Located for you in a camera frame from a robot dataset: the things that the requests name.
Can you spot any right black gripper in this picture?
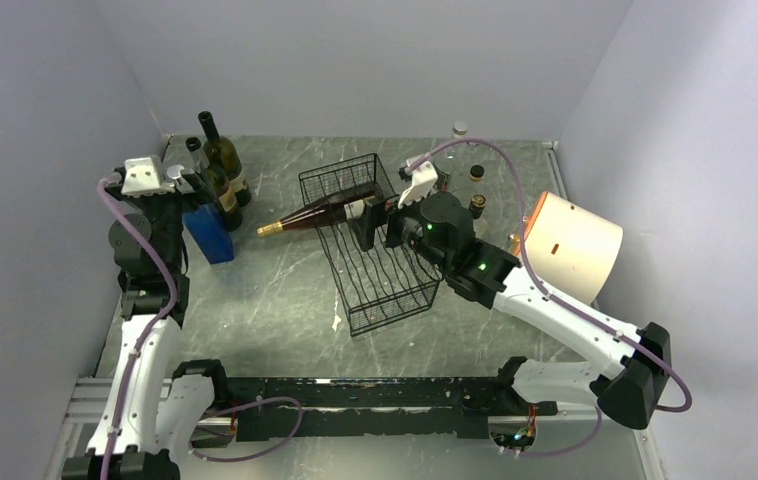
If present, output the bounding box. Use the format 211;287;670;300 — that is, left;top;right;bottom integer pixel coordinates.
348;183;451;274

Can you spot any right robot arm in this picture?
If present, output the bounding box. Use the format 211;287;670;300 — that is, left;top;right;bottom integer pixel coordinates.
344;193;673;430

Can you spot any purple cable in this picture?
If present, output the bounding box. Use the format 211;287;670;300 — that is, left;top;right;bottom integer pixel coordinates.
404;137;693;458
95;177;304;480

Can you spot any blue clear glass bottle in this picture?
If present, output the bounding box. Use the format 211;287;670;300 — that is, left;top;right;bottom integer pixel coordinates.
165;165;236;266

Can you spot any dark red gold-capped bottle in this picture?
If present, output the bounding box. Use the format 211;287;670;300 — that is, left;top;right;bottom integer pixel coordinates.
256;182;381;238

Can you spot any frosted clear slim bottle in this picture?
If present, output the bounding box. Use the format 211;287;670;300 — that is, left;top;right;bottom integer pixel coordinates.
447;121;468;162

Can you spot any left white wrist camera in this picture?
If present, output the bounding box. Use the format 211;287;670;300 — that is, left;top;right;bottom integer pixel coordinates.
121;156;175;198

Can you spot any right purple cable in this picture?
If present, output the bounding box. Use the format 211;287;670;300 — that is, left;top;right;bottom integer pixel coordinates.
404;137;693;458

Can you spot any clear bottle white label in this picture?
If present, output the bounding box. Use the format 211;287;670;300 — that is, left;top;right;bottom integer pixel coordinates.
464;164;485;196

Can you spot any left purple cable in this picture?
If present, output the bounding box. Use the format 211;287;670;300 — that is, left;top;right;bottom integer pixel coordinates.
95;177;304;480

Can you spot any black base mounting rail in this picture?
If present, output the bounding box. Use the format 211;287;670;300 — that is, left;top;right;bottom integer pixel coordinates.
206;377;558;442

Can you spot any clear bottle orange black label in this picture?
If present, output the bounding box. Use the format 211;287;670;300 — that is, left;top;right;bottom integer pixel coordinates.
468;194;488;238

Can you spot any dark green black-capped bottle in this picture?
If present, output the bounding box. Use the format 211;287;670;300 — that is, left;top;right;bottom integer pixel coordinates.
197;111;252;208

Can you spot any green bottle silver cap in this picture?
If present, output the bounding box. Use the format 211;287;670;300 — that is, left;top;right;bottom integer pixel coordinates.
185;136;243;232

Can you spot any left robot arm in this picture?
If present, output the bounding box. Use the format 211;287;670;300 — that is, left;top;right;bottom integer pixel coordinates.
60;159;232;479

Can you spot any beige cylindrical lamp shade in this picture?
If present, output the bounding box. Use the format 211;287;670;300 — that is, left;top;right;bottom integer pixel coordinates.
523;191;623;304

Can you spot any black wire wine rack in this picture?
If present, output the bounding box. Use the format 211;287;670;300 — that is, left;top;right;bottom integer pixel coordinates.
299;153;441;337

